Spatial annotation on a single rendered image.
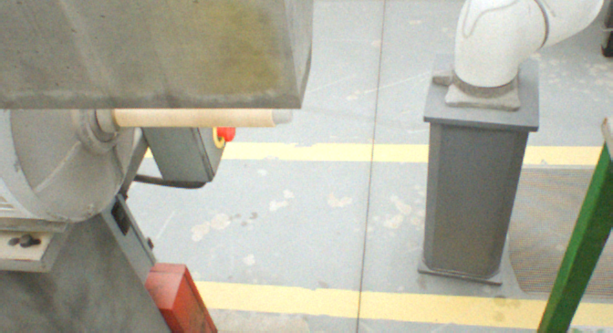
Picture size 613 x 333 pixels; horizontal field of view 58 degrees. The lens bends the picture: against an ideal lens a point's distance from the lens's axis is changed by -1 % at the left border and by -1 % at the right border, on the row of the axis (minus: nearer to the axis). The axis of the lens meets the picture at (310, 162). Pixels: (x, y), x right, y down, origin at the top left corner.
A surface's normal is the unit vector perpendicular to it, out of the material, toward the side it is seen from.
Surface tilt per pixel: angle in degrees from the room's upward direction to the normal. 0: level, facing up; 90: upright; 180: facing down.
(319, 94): 0
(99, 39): 90
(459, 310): 0
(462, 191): 90
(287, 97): 90
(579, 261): 90
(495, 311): 0
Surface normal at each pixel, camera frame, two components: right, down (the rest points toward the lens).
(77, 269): 0.98, 0.02
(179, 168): -0.14, 0.71
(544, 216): -0.11, -0.70
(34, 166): 0.79, 0.26
